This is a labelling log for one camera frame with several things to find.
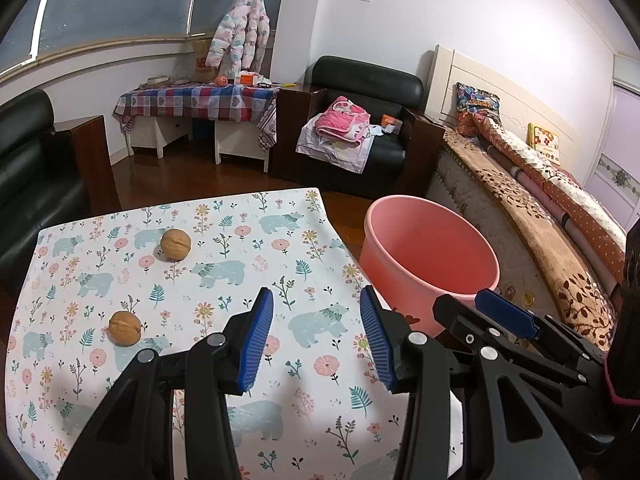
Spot rolled orange floral quilt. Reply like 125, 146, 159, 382
472, 110, 628, 286

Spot pink blanket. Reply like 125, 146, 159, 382
314, 96, 372, 145

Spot bed with patterned blankets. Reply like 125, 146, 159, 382
442, 127, 621, 351

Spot walnut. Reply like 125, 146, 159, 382
160, 228, 192, 262
108, 311, 143, 347

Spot colourful printed pillow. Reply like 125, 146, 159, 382
455, 82, 502, 138

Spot brown paper bag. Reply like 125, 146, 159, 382
192, 37, 217, 82

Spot lilac wardrobe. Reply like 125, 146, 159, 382
585, 52, 640, 231

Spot white low table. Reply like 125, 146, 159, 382
126, 116, 271, 173

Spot large window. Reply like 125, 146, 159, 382
0, 0, 291, 81

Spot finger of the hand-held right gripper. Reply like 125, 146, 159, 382
474, 289, 608, 376
432, 294, 588, 386

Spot white printed cloth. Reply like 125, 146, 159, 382
296, 115, 381, 175

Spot black leather armchair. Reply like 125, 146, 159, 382
0, 89, 122, 301
270, 55, 447, 201

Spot pink plastic bucket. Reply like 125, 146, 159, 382
359, 196, 501, 338

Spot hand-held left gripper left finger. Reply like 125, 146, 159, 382
56, 287, 275, 480

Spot yellow floral pillow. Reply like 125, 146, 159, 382
527, 122, 561, 151

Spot pastel puffer jacket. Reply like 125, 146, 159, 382
205, 0, 271, 75

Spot checkered tablecloth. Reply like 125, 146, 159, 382
115, 82, 281, 151

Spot cream bed headboard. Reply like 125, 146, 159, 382
424, 44, 583, 176

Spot quilted mattress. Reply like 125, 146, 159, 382
425, 150, 566, 321

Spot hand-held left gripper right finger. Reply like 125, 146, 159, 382
360, 285, 586, 480

